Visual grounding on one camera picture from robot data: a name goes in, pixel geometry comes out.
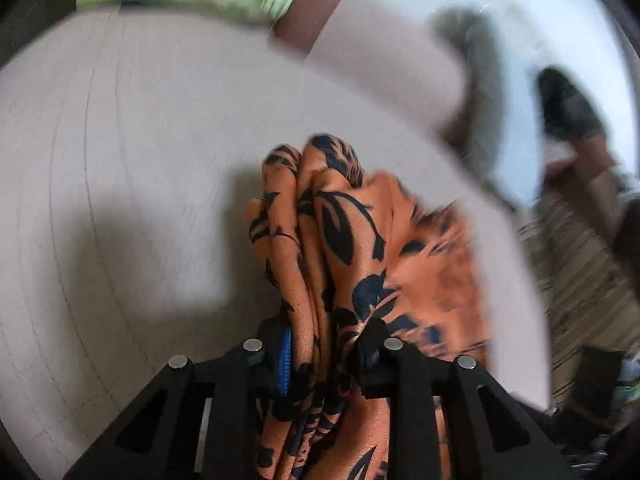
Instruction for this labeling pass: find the orange black floral garment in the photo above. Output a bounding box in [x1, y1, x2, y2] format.
[247, 134, 489, 479]

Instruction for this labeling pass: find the beige striped pillow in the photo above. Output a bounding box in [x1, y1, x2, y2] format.
[514, 169, 639, 405]

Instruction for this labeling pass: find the light blue folded blanket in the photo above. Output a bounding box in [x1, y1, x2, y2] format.
[435, 8, 544, 210]

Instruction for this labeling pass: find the pink quilted bed cover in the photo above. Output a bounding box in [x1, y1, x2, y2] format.
[1, 0, 551, 479]

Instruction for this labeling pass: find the dark patterned cloth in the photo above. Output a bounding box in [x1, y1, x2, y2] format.
[537, 67, 604, 141]

